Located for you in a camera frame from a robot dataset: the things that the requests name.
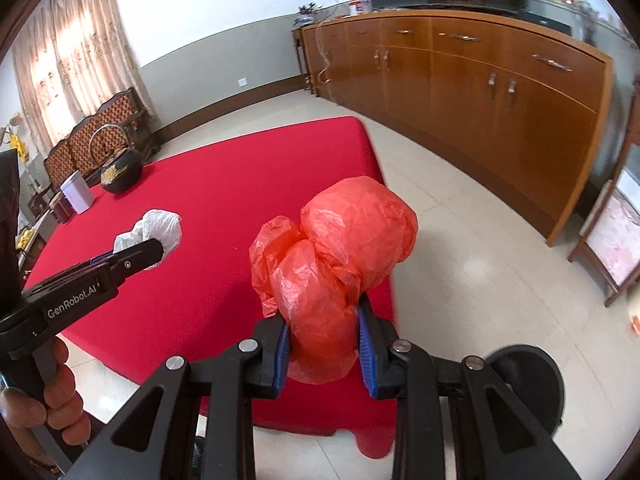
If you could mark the carved wooden bench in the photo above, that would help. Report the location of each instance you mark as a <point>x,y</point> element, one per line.
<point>100,130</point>

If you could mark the black plastic bucket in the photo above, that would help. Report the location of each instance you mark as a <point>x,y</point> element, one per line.
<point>525,385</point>

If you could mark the dark wooden side table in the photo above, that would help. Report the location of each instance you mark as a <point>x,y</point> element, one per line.
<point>301,60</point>

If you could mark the yellow artificial flowers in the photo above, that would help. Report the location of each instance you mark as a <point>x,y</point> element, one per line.
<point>15,140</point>

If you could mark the wooden sideboard cabinet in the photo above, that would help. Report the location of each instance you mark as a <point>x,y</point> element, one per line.
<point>475,100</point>

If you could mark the white plastic bag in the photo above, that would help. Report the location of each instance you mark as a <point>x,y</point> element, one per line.
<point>160,227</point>

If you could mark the pink plastic bag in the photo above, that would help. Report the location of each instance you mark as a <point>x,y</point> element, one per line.
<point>617,240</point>

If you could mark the person's left hand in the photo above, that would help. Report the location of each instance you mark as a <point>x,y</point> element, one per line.
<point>65,405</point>

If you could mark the carved wooden stand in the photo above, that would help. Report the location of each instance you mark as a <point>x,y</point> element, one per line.
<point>587,240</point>

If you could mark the small potted plant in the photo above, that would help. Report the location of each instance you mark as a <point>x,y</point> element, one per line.
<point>306,16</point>

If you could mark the yellow fruits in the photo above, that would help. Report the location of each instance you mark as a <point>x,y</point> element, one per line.
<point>23,240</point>

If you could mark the person's dark clothing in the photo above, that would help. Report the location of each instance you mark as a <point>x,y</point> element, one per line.
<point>7,220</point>

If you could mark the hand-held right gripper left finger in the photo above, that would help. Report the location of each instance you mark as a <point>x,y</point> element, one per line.
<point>282,355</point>

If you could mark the red plastic bag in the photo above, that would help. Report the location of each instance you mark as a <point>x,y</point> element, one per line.
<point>350,230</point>

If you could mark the black iron teapot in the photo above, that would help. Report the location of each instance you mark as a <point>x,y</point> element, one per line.
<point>120,175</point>

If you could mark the white small box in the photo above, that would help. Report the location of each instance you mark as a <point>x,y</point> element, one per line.
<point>77,194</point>

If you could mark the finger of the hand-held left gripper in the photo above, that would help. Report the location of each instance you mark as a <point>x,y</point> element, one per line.
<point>102,259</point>
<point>142,255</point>

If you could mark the beige patterned curtain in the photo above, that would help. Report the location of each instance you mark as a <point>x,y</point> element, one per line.
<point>70,60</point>

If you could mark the glass vase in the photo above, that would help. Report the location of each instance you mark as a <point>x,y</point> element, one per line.
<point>585,22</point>

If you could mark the table with red cloth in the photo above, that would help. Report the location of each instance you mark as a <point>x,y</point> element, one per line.
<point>210,185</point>

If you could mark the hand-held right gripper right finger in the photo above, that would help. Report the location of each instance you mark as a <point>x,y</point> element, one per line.
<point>365,355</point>

